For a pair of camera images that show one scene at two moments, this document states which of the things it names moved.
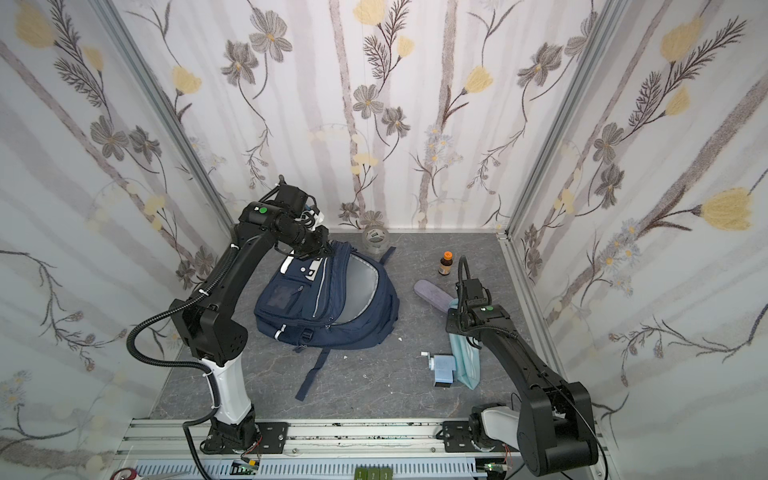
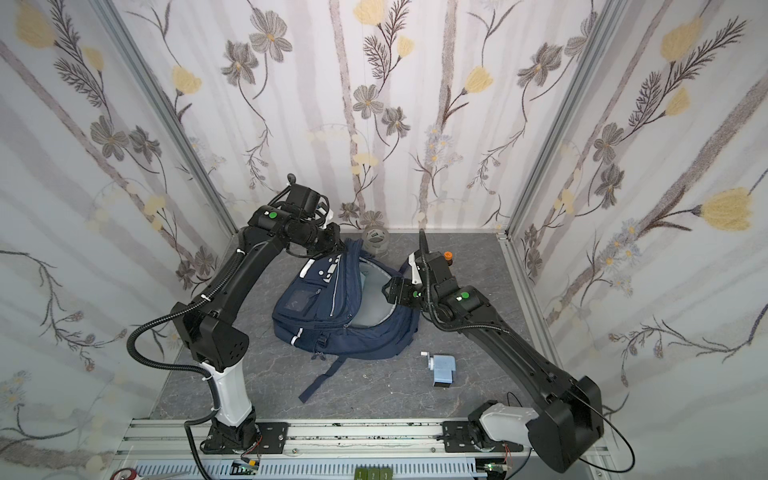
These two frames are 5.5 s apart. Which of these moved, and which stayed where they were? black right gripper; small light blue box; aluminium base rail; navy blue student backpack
Moved: navy blue student backpack; black right gripper
Stayed: aluminium base rail; small light blue box
